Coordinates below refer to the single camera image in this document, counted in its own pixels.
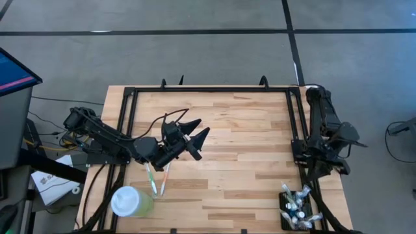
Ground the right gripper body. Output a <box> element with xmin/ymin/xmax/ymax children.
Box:
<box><xmin>307</xmin><ymin>155</ymin><xmax>352</xmax><ymax>182</ymax></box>

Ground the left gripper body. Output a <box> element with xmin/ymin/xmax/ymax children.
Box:
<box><xmin>151</xmin><ymin>133</ymin><xmax>203</xmax><ymax>172</ymax></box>

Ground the green white toothbrush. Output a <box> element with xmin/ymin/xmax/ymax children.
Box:
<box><xmin>281</xmin><ymin>181</ymin><xmax>295</xmax><ymax>204</ymax></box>
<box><xmin>144</xmin><ymin>162</ymin><xmax>159</xmax><ymax>198</ymax></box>

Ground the purple white toothbrush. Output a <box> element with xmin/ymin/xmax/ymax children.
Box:
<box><xmin>298</xmin><ymin>211</ymin><xmax>324</xmax><ymax>230</ymax></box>

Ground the orange white toothbrush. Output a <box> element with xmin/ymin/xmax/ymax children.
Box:
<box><xmin>279</xmin><ymin>209</ymin><xmax>297</xmax><ymax>228</ymax></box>
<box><xmin>160</xmin><ymin>162</ymin><xmax>172</xmax><ymax>198</ymax></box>

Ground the green disinfecting wipes canister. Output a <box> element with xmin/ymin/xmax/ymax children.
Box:
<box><xmin>110</xmin><ymin>185</ymin><xmax>155</xmax><ymax>218</ymax></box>

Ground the grey stand leg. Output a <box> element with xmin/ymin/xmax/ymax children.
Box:
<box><xmin>388</xmin><ymin>116</ymin><xmax>416</xmax><ymax>136</ymax></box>

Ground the white box with label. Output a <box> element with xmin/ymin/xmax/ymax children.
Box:
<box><xmin>31</xmin><ymin>154</ymin><xmax>81</xmax><ymax>207</ymax></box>

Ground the black support beam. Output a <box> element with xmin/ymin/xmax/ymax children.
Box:
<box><xmin>18</xmin><ymin>148</ymin><xmax>87</xmax><ymax>185</ymax></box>

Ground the monitor with blue screen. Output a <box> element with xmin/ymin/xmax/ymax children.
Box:
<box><xmin>0</xmin><ymin>47</ymin><xmax>44</xmax><ymax>98</ymax></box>

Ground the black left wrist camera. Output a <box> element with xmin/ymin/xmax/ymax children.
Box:
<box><xmin>161</xmin><ymin>122</ymin><xmax>181</xmax><ymax>141</ymax></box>

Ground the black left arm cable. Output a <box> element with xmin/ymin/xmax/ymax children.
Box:
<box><xmin>133</xmin><ymin>109</ymin><xmax>190</xmax><ymax>140</ymax></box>

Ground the black floor cable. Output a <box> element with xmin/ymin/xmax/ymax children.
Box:
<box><xmin>31</xmin><ymin>95</ymin><xmax>105</xmax><ymax>107</ymax></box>
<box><xmin>385</xmin><ymin>120</ymin><xmax>416</xmax><ymax>163</ymax></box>

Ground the black wire basket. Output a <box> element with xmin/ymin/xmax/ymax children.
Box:
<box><xmin>278</xmin><ymin>190</ymin><xmax>324</xmax><ymax>232</ymax></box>

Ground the yellow cable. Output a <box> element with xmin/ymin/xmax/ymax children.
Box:
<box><xmin>22</xmin><ymin>136</ymin><xmax>88</xmax><ymax>153</ymax></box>

